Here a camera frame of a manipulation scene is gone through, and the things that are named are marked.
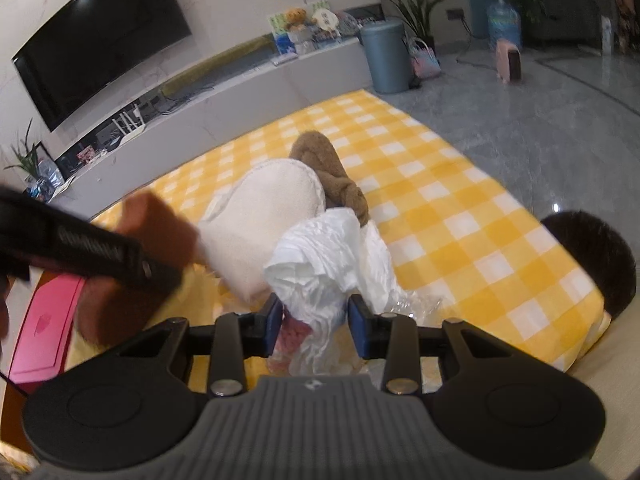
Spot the pink white knitted item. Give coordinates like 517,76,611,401
272,315,311,361

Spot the white plastic bag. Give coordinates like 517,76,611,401
264,208,405,376

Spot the white terry slipper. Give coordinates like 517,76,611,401
198,158,326,302

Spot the small potted plant left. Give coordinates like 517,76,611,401
6,120,55,203

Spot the clear plastic wrapper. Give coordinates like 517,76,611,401
387,292,442,325

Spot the pink storage box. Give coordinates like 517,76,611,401
9,274,85,393

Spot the yellow white checkered blanket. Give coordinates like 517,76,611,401
64,88,614,394

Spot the white wifi router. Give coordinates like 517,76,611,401
111,103,146,144

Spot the brown plush slipper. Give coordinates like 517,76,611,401
288,131,370,226

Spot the black round stool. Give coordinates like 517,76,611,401
541,210,637,320

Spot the grey TV console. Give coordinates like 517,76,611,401
50,39,371,219

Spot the pastel woven basket bag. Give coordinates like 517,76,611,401
408,37,442,80

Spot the blue-grey trash bin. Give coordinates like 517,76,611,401
359,18,413,94

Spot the green long cushion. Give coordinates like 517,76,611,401
160,35,277,101

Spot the pink space heater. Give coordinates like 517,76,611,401
496,39,522,84

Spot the round white hand fan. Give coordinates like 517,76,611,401
312,8,340,32

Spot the green potted plant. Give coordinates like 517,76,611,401
361,0,452,47

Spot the brown teddy bear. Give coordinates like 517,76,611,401
284,8,307,32

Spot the blue water jug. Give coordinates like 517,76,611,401
487,0,522,51

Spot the black wall television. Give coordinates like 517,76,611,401
12,0,191,130

